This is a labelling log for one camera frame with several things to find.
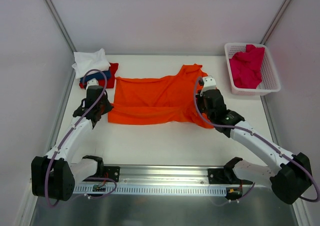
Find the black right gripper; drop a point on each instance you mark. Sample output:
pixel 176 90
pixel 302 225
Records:
pixel 211 95

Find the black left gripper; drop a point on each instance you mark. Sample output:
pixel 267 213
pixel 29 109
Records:
pixel 93 92

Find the orange t-shirt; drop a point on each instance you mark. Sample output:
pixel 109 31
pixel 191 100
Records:
pixel 150 101

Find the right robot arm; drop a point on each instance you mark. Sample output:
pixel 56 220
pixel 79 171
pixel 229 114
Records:
pixel 288 175

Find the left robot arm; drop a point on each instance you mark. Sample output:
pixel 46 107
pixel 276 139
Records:
pixel 52 175

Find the red folded t-shirt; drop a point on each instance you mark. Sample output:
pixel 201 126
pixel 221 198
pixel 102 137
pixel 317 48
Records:
pixel 110 82

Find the blue folded t-shirt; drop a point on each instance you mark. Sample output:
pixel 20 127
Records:
pixel 98 75

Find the white folded t-shirt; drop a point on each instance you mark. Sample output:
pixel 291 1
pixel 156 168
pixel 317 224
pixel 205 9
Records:
pixel 87 61

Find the magenta crumpled t-shirt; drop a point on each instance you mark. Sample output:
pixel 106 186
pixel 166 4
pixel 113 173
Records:
pixel 246 67

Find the white plastic basket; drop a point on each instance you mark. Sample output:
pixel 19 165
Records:
pixel 270 80

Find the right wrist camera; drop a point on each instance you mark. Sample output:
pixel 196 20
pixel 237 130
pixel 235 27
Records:
pixel 207 83

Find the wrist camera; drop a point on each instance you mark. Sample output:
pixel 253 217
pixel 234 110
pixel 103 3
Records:
pixel 207 83
pixel 92 82

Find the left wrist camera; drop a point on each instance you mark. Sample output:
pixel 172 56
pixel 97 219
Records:
pixel 92 82

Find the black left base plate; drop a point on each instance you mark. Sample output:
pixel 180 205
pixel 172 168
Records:
pixel 111 172

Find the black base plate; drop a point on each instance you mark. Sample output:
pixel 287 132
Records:
pixel 224 176
pixel 111 172

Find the aluminium mounting rail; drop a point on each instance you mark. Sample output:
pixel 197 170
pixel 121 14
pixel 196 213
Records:
pixel 187 175

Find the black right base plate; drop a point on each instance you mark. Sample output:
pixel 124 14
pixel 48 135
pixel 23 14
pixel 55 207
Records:
pixel 224 176

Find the white slotted cable duct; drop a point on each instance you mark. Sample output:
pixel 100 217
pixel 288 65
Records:
pixel 151 190

